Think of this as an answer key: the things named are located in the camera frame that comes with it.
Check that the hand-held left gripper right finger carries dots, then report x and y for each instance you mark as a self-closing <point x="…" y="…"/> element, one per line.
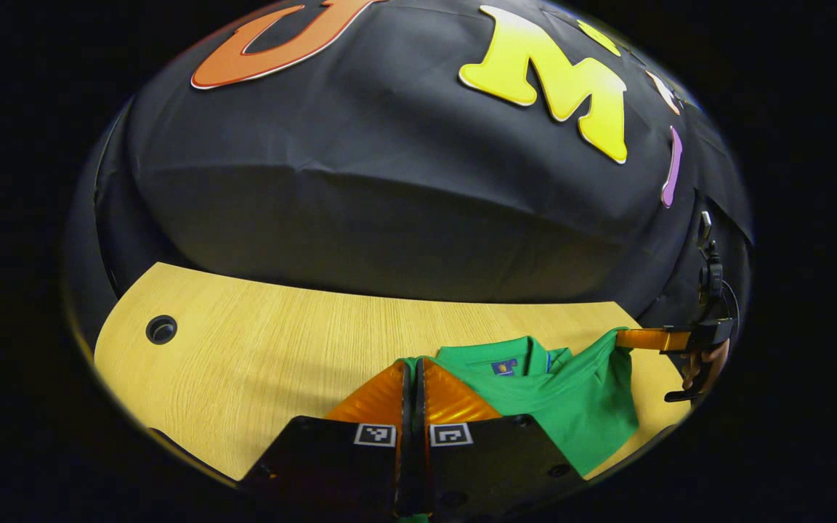
<point x="491" y="465"/>

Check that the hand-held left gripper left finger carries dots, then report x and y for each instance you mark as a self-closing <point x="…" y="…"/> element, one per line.
<point x="331" y="465"/>

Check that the black backdrop cloth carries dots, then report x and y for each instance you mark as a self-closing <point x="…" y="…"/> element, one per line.
<point x="389" y="218"/>

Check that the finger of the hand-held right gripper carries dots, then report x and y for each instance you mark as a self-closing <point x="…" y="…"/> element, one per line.
<point x="651" y="340"/>

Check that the green T-shirt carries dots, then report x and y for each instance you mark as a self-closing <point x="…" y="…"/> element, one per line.
<point x="578" y="407"/>

